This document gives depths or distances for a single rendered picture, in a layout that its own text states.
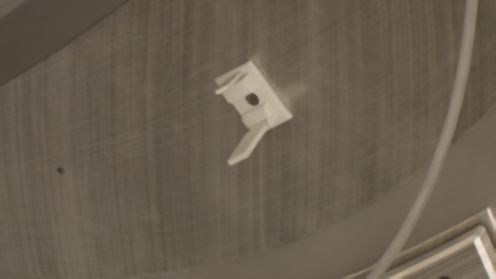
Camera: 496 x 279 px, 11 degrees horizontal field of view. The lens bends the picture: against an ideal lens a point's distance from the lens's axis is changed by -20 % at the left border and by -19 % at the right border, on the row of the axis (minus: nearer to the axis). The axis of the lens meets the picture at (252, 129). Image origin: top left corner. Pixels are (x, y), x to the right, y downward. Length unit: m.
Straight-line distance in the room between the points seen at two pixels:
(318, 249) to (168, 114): 0.07
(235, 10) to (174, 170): 0.07
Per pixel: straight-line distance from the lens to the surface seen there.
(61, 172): 1.01
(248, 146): 0.93
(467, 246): 0.92
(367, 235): 0.96
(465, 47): 0.85
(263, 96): 0.94
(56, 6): 0.90
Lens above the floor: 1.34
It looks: 35 degrees down
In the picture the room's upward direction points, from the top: straight up
